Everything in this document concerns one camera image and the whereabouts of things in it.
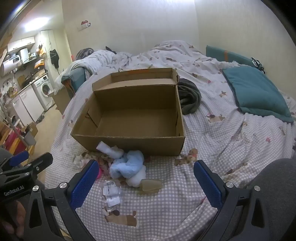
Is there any person's right leg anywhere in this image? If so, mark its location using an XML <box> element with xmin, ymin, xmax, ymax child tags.
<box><xmin>250</xmin><ymin>158</ymin><xmax>296</xmax><ymax>241</ymax></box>

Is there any checkered dog print bed sheet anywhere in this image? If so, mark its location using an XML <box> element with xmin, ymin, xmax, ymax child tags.
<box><xmin>45</xmin><ymin>70</ymin><xmax>296</xmax><ymax>241</ymax></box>

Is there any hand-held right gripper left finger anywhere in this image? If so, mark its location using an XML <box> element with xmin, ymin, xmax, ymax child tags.
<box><xmin>23</xmin><ymin>159</ymin><xmax>100</xmax><ymax>241</ymax></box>

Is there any person's left leg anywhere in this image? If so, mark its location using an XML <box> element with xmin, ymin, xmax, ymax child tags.
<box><xmin>0</xmin><ymin>147</ymin><xmax>16</xmax><ymax>163</ymax></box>

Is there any dark grey drawstring garment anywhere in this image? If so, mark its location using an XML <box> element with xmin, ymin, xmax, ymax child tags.
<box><xmin>178</xmin><ymin>78</ymin><xmax>202</xmax><ymax>115</ymax></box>

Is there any person's left hand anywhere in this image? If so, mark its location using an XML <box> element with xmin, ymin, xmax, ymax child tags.
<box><xmin>0</xmin><ymin>200</ymin><xmax>26</xmax><ymax>235</ymax></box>

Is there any dark striped cloth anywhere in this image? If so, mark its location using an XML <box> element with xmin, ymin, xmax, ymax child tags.
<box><xmin>76</xmin><ymin>48</ymin><xmax>95</xmax><ymax>60</ymax></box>

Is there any white dog print duvet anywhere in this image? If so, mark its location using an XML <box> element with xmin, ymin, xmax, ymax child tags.
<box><xmin>61</xmin><ymin>40</ymin><xmax>232</xmax><ymax>93</ymax></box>

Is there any teal pillow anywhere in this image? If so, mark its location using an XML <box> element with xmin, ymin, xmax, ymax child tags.
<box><xmin>222</xmin><ymin>65</ymin><xmax>294</xmax><ymax>123</ymax></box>

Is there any wall socket with red plug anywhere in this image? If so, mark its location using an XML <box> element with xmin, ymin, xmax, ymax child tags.
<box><xmin>77</xmin><ymin>20</ymin><xmax>92</xmax><ymax>31</ymax></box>

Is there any white floor cabinet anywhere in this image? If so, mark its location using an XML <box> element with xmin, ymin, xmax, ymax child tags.
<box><xmin>11</xmin><ymin>87</ymin><xmax>44</xmax><ymax>125</ymax></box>

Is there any white water heater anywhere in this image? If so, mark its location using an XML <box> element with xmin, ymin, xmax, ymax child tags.
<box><xmin>0</xmin><ymin>57</ymin><xmax>23</xmax><ymax>77</ymax></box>

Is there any beige lace scrunchie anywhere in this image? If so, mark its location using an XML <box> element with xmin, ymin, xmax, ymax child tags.
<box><xmin>99</xmin><ymin>163</ymin><xmax>112</xmax><ymax>179</ymax></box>
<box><xmin>90</xmin><ymin>153</ymin><xmax>114</xmax><ymax>164</ymax></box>

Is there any black hanging garment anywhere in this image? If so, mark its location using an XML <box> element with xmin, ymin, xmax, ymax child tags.
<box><xmin>50</xmin><ymin>49</ymin><xmax>60</xmax><ymax>69</ymax></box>

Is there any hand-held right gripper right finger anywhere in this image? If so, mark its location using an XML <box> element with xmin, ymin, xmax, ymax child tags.
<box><xmin>193</xmin><ymin>159</ymin><xmax>271</xmax><ymax>241</ymax></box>

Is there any blue fluffy scrunchie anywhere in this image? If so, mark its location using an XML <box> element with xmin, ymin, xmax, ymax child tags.
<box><xmin>109</xmin><ymin>150</ymin><xmax>147</xmax><ymax>180</ymax></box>

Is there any white sock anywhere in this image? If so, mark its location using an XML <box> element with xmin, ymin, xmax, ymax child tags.
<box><xmin>96</xmin><ymin>141</ymin><xmax>125</xmax><ymax>159</ymax></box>

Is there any grey bin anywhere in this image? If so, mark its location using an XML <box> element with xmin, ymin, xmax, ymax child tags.
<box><xmin>22</xmin><ymin>130</ymin><xmax>37</xmax><ymax>146</ymax></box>

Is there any person's leg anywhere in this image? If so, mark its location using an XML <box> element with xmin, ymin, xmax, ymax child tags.
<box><xmin>250</xmin><ymin>158</ymin><xmax>296</xmax><ymax>241</ymax></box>
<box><xmin>0</xmin><ymin>147</ymin><xmax>16</xmax><ymax>163</ymax></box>

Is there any black white patterned pouch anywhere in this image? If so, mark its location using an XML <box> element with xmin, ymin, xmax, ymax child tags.
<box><xmin>251</xmin><ymin>57</ymin><xmax>265</xmax><ymax>74</ymax></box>

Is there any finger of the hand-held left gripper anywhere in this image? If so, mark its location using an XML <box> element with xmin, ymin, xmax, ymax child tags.
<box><xmin>0</xmin><ymin>152</ymin><xmax>54</xmax><ymax>180</ymax></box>
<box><xmin>0</xmin><ymin>151</ymin><xmax>30</xmax><ymax>172</ymax></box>

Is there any brown cardboard box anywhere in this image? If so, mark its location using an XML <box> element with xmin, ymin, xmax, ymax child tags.
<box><xmin>70</xmin><ymin>68</ymin><xmax>186</xmax><ymax>157</ymax></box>

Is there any white fluffy scrunchie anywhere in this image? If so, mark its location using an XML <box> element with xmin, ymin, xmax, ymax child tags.
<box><xmin>126</xmin><ymin>166</ymin><xmax>147</xmax><ymax>188</ymax></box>

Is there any teal blanket with orange stripe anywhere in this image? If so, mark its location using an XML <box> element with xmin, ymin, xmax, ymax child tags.
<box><xmin>206</xmin><ymin>45</ymin><xmax>256</xmax><ymax>68</ymax></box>

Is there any tall cardboard box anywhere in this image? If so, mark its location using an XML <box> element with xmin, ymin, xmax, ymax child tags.
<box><xmin>52</xmin><ymin>87</ymin><xmax>73</xmax><ymax>115</ymax></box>

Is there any white washing machine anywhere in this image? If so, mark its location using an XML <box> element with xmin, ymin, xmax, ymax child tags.
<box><xmin>31</xmin><ymin>74</ymin><xmax>55</xmax><ymax>112</ymax></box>

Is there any white lace scrunchie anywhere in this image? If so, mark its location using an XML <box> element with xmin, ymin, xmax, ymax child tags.
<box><xmin>73</xmin><ymin>153</ymin><xmax>90</xmax><ymax>169</ymax></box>

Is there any clear plastic packet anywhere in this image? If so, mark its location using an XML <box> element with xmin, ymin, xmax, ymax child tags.
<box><xmin>102</xmin><ymin>179</ymin><xmax>122</xmax><ymax>213</ymax></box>

